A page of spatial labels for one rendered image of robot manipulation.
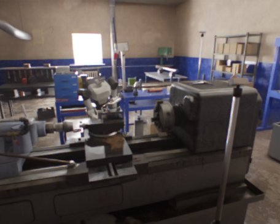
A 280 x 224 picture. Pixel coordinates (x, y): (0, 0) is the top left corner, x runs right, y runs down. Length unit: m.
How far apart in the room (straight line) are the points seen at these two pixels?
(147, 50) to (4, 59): 5.46
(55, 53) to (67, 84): 5.19
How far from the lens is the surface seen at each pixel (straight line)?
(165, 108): 1.57
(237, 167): 1.99
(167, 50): 8.18
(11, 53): 8.83
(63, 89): 3.44
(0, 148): 1.58
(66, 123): 1.52
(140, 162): 1.44
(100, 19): 8.63
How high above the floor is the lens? 1.63
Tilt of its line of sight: 18 degrees down
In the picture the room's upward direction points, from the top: straight up
